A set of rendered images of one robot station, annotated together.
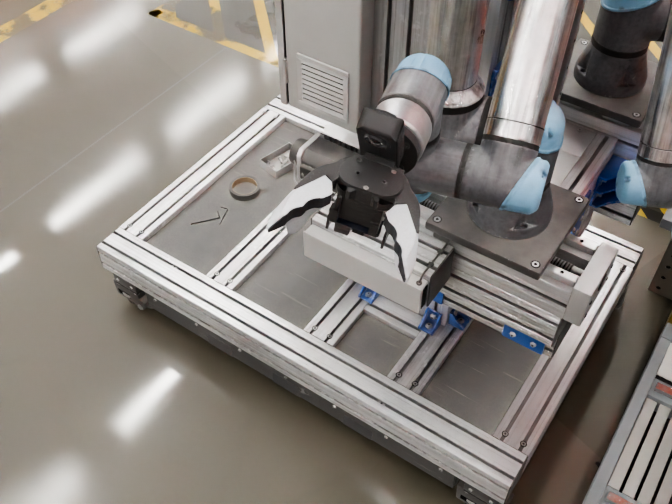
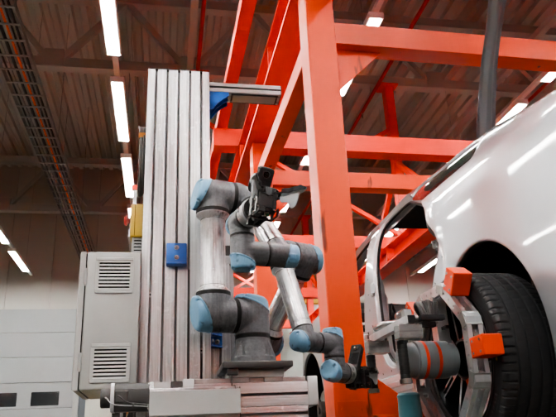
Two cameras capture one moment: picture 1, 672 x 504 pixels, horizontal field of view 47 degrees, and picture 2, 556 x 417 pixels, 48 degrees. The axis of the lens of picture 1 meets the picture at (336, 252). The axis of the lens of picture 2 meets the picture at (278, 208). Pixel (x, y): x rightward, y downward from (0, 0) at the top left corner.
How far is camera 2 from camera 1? 1.77 m
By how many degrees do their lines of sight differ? 80
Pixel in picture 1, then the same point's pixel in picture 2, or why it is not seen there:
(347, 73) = (130, 342)
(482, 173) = (276, 244)
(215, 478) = not seen: outside the picture
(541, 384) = not seen: outside the picture
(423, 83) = not seen: hidden behind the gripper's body
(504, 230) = (263, 356)
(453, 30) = (218, 252)
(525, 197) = (295, 249)
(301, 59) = (94, 347)
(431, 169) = (258, 244)
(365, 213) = (270, 199)
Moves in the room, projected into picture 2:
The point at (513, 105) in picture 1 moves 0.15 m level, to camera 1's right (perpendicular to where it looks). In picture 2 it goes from (272, 230) to (304, 239)
